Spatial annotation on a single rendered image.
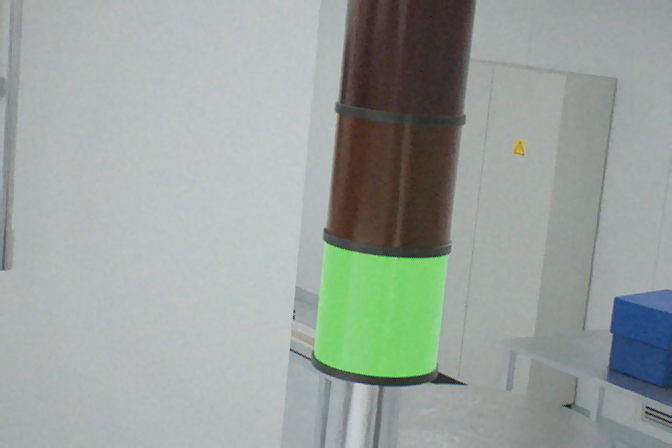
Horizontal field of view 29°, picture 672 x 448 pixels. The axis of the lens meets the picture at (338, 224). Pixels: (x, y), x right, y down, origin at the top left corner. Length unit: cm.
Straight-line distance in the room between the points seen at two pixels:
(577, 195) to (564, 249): 32
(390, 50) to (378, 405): 14
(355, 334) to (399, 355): 2
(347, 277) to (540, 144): 694
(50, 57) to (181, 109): 23
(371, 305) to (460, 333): 750
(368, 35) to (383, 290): 9
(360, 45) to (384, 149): 4
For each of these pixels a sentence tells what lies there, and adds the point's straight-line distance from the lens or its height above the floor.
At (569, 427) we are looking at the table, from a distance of 469.
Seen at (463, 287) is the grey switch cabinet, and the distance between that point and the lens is 793.
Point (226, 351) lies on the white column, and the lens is 219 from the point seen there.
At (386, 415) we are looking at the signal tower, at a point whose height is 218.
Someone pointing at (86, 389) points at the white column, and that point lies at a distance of 208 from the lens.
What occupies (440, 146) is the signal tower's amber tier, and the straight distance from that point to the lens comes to 48.
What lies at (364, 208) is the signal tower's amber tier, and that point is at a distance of 48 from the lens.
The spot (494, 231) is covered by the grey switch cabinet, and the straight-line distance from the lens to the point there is 770.
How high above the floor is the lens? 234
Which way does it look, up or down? 10 degrees down
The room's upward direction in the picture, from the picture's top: 5 degrees clockwise
